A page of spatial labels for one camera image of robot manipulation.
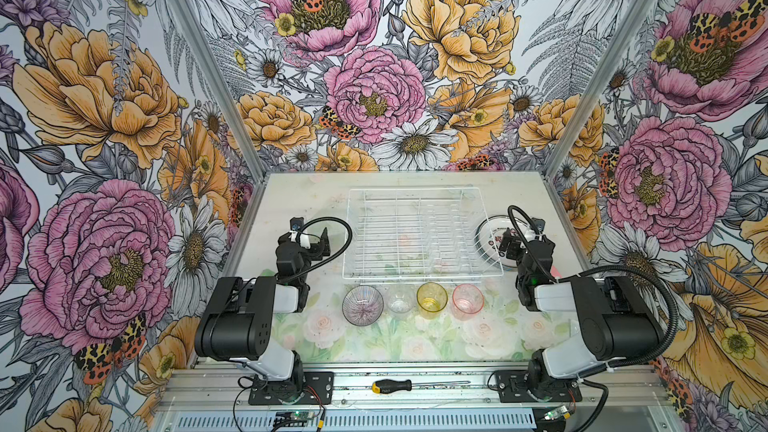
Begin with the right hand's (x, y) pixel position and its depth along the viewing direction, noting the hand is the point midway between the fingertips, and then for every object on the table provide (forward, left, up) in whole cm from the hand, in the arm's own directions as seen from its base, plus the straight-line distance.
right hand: (522, 238), depth 93 cm
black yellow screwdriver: (-37, +42, -7) cm, 56 cm away
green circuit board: (-42, +64, -8) cm, 77 cm away
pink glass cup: (-16, +19, -7) cm, 26 cm away
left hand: (+2, +65, +1) cm, 65 cm away
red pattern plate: (+5, +8, -6) cm, 11 cm away
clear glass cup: (-15, +38, -8) cm, 42 cm away
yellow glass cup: (-15, +29, -7) cm, 33 cm away
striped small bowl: (-17, +49, -6) cm, 52 cm away
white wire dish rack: (+6, +30, -6) cm, 31 cm away
